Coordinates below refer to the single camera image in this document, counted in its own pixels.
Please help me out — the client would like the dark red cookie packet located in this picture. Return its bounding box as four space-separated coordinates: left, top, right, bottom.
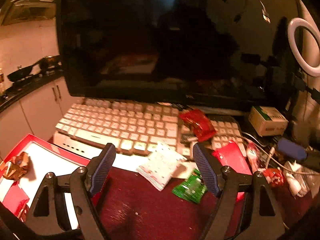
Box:
263 168 284 187

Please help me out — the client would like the white USB cable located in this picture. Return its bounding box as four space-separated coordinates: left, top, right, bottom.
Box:
241 130 320 177

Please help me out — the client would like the black computer monitor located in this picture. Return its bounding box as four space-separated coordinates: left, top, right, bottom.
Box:
56 0 302 108

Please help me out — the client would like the blue black cylindrical device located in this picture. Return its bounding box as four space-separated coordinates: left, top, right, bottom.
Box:
276 138 320 172

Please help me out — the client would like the white pink Lotso packet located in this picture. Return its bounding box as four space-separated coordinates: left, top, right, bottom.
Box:
136 142 187 191

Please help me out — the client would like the white green medicine box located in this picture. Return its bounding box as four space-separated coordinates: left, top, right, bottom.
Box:
248 106 289 137

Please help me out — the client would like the large red snack packet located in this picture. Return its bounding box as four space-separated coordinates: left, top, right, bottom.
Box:
211 141 253 203

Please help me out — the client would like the white red striped packet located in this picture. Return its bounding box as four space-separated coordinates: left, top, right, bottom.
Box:
246 142 260 173

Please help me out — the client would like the small red packet on keyboard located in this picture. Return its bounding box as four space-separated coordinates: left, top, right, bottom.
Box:
179 109 216 142

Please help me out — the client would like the green candy wrapper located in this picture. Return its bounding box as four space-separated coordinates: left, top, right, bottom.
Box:
172 169 207 204

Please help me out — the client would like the white mechanical keyboard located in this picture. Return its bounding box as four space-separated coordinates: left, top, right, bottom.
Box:
52 97 247 159

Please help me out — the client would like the white ring light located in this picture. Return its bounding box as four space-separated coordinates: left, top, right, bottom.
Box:
286 17 320 78

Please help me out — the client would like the black frying pan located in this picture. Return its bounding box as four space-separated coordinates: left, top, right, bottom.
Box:
7 60 40 82

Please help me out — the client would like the white cabinet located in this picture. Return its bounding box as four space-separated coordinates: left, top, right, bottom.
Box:
1 77 82 160

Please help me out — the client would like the gold brown candy wrapper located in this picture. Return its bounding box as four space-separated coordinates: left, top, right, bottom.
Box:
1 152 30 181

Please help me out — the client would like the white charger plug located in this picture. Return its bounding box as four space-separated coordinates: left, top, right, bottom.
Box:
285 173 302 197

